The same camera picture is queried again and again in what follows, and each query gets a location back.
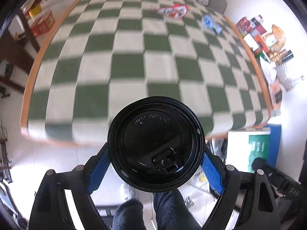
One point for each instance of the blue box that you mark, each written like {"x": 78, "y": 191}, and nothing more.
{"x": 275, "y": 143}

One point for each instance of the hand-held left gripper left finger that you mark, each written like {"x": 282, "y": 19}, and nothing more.
{"x": 98, "y": 170}

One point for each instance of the dark wooden chair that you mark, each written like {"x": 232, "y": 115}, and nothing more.
{"x": 12, "y": 48}

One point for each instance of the yellow bin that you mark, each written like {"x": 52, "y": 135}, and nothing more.
{"x": 35, "y": 10}

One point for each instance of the cola bottle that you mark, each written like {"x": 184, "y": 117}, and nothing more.
{"x": 254, "y": 21}

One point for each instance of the printed plastic bag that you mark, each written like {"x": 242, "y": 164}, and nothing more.
{"x": 201, "y": 179}

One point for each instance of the white bottle with red cap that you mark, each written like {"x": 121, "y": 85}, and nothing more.
{"x": 261, "y": 30}

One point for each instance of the bread bag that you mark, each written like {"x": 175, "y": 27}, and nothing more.
{"x": 278, "y": 32}

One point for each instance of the green checkered table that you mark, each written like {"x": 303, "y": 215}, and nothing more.
{"x": 31, "y": 81}

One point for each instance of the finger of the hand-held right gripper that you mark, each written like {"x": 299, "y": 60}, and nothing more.
{"x": 259, "y": 164}

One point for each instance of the blue white carton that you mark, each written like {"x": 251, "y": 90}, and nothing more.
{"x": 271, "y": 39}

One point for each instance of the orange box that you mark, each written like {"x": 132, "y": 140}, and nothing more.
{"x": 260, "y": 44}

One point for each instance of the red white snack wrapper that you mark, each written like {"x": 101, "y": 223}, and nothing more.
{"x": 174, "y": 10}

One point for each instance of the red cardboard box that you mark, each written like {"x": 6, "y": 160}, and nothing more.
{"x": 42, "y": 22}

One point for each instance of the blue crumpled wrapper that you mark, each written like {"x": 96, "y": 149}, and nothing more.
{"x": 211, "y": 22}

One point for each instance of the grey chair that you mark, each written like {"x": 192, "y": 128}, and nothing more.
{"x": 217, "y": 2}

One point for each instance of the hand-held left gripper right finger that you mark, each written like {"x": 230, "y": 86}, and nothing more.
{"x": 213, "y": 177}

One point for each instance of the orange snack packet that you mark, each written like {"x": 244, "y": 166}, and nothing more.
{"x": 275, "y": 93}

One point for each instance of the gold ornament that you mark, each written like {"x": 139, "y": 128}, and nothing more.
{"x": 278, "y": 56}

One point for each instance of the green white checkered tablecloth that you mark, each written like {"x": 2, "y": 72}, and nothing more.
{"x": 144, "y": 64}

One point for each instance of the small white green box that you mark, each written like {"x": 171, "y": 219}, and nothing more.
{"x": 250, "y": 41}

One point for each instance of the black box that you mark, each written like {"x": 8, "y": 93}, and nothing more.
{"x": 288, "y": 56}

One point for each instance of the green white medicine box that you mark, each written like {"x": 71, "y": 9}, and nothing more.
{"x": 249, "y": 148}

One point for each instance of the white crumpled tissue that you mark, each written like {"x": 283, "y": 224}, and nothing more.
{"x": 268, "y": 69}

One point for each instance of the black metal rack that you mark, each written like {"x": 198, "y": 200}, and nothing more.
{"x": 4, "y": 153}

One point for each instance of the red drink can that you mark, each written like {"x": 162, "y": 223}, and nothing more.
{"x": 242, "y": 25}

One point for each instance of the black plastic cup lid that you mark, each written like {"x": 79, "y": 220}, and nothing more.
{"x": 156, "y": 143}

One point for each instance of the clear glass bottle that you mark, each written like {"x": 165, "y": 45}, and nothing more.
{"x": 293, "y": 79}

